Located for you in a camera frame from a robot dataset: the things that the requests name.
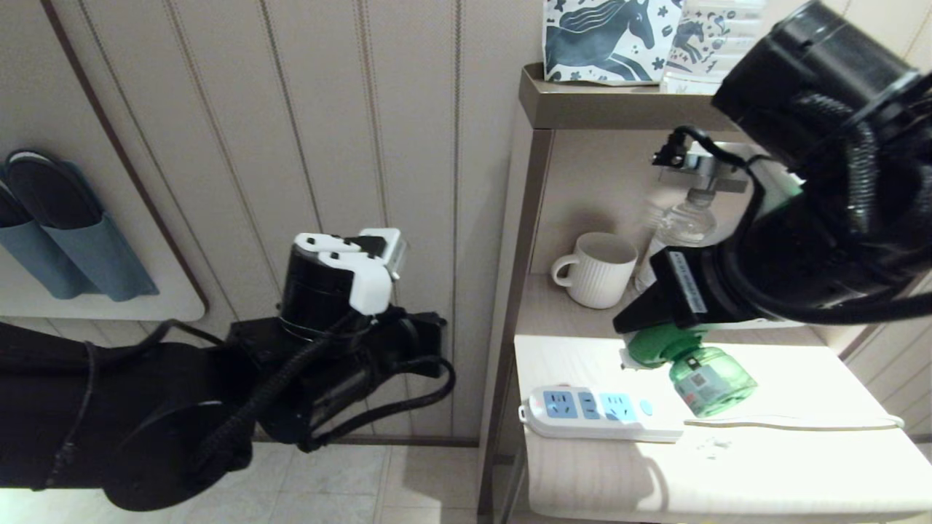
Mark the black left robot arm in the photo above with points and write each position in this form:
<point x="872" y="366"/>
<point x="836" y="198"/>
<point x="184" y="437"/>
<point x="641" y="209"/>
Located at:
<point x="145" y="378"/>

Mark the beige brown shelf unit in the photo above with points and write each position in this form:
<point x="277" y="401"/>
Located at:
<point x="582" y="109"/>

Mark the horse print tissue box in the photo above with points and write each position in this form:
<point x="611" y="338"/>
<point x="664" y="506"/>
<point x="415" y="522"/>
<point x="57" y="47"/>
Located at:
<point x="604" y="44"/>

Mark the silver right camera bracket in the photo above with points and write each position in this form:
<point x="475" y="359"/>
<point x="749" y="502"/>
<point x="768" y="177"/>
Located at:
<point x="710" y="171"/>

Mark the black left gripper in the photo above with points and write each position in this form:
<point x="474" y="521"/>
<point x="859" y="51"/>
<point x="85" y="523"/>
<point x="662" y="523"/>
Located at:
<point x="422" y="342"/>

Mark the white left camera bracket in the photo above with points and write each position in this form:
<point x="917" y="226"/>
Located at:
<point x="368" y="287"/>

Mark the brown baseboard strip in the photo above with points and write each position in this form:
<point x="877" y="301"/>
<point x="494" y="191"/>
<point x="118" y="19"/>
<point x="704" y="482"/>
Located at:
<point x="437" y="439"/>

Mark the white ribbed mug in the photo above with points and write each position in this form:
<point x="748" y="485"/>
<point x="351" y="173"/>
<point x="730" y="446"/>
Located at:
<point x="601" y="280"/>

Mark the large clear horse print bottle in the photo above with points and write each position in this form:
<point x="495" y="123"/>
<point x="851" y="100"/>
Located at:
<point x="699" y="51"/>

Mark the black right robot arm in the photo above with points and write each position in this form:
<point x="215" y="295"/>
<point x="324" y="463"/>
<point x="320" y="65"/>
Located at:
<point x="910" y="218"/>

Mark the clear bottle plain white label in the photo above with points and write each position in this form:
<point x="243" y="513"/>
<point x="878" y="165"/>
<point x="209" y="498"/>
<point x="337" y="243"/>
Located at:
<point x="684" y="225"/>

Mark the blue slipper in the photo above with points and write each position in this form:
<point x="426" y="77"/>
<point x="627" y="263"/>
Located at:
<point x="36" y="262"/>
<point x="95" y="247"/>

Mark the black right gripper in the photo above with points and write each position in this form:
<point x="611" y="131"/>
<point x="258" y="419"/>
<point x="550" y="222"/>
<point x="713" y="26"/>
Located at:
<point x="772" y="269"/>

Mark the white power strip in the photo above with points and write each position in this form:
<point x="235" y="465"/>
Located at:
<point x="655" y="431"/>

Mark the green mosquito repellent plug-in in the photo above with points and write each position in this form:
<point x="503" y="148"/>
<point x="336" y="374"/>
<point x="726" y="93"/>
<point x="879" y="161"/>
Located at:
<point x="713" y="382"/>

